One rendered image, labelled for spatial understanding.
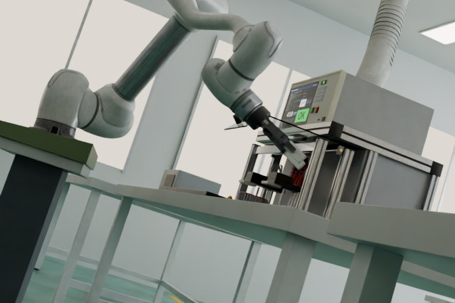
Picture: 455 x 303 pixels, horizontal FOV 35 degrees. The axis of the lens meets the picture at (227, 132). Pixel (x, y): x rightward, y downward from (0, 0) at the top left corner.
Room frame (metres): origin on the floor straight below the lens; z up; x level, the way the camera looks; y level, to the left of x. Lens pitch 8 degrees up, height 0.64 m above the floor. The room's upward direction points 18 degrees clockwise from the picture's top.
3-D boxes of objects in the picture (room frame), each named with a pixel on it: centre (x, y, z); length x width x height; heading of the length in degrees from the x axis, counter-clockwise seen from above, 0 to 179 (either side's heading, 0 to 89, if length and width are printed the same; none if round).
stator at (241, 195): (2.43, -0.15, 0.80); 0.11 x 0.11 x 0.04
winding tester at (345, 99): (2.63, -0.43, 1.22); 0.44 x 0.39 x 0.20; 16
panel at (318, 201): (2.62, -0.36, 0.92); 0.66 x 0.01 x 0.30; 16
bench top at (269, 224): (2.62, -0.35, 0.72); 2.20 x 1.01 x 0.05; 16
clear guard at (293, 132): (2.38, -0.17, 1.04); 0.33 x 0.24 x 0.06; 106
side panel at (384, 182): (2.35, -0.59, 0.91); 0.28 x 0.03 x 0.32; 106
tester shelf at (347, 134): (2.64, -0.43, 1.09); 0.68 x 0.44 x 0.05; 16
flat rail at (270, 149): (2.58, -0.21, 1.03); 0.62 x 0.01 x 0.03; 16
